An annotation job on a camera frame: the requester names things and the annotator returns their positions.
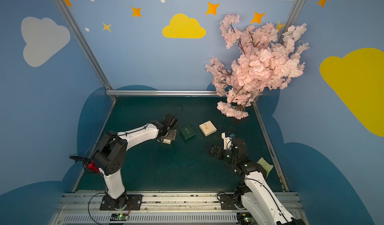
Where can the white lift-off lid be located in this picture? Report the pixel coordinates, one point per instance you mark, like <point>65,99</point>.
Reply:
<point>164,140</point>

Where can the right green circuit board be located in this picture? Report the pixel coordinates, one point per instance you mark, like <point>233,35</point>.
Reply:
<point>245,219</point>

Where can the pink cherry blossom tree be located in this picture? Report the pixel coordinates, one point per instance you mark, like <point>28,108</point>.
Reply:
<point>263,63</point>

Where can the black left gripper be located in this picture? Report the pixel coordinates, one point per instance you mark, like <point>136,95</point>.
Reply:
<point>167,131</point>

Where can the front aluminium rail base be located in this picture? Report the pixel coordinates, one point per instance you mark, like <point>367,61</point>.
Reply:
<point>159,208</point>

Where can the green jewelry box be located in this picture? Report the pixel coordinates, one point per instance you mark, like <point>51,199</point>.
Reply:
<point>187,132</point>

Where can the aluminium frame post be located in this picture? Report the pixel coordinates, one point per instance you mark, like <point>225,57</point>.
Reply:
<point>292,17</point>
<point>76,30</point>

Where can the green circuit board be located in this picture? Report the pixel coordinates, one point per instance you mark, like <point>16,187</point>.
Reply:
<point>245,219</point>
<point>119,217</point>

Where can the aluminium left frame post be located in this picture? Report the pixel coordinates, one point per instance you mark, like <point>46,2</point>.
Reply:
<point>76,30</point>

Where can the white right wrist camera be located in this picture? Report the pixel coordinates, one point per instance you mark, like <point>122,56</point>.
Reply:
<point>227,139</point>

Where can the aluminium back frame rail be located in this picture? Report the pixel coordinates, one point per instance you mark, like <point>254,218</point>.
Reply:
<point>162,93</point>

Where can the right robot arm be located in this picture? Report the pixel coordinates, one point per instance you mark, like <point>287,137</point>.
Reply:
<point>253,194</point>

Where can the cream flower print box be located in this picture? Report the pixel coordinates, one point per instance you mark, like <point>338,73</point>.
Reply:
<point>207,128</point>

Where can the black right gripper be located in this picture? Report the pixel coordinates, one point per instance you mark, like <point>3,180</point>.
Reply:
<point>222,152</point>

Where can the aluminium right frame post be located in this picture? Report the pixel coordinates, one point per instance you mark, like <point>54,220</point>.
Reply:
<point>292,17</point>

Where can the light green cloth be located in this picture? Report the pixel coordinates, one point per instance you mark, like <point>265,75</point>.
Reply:
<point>266,166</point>

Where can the left green circuit board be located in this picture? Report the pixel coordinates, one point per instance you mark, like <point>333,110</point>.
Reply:
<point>119,217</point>

